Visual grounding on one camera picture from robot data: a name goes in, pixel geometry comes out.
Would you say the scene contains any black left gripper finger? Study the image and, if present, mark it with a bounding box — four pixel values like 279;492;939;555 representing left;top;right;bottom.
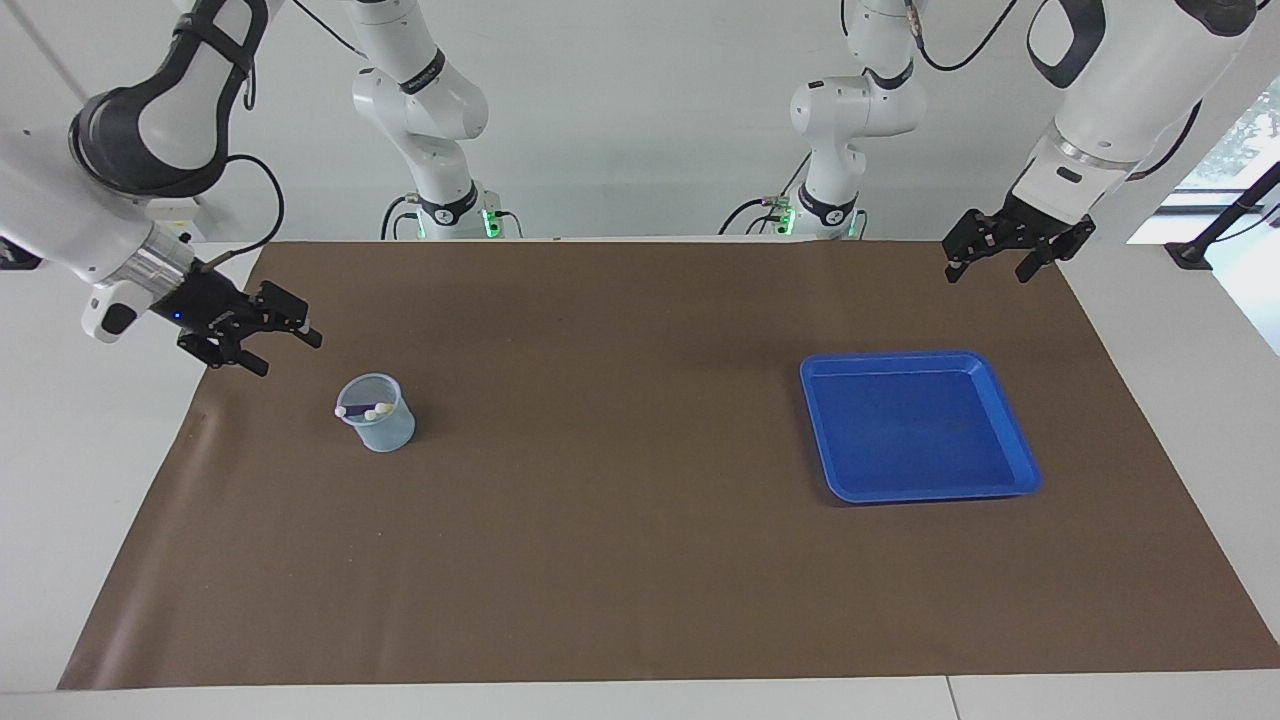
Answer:
942;210;989;284
1013;240;1057;285

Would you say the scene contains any translucent plastic cup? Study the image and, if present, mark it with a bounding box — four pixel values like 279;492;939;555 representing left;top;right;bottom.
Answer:
335;373;416;453

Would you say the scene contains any black angled stand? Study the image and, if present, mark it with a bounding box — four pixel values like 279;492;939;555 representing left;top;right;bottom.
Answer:
1165;160;1280;271

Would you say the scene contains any blue plastic tray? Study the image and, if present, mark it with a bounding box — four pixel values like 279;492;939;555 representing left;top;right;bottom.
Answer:
799;350;1043;504

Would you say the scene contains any bright window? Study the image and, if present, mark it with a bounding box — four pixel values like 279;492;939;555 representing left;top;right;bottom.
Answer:
1128;78;1280;246

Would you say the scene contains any brown paper table mat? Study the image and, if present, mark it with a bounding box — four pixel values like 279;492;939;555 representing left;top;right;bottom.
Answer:
57;240;1280;691

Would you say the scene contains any white wall power socket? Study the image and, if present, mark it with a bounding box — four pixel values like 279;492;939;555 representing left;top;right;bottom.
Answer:
148;197;206;244

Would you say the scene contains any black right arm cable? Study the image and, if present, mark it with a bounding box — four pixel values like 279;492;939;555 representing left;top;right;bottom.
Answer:
205;153;287;267

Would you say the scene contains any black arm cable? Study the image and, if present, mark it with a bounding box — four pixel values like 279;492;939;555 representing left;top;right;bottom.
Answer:
205;153;287;267
905;0;1208;181

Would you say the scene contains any black base cable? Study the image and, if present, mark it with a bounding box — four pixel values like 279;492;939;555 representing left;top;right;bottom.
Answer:
380;195;421;241
718;197;779;237

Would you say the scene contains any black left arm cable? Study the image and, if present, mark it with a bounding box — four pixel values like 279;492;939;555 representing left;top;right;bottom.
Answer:
905;0;1208;181

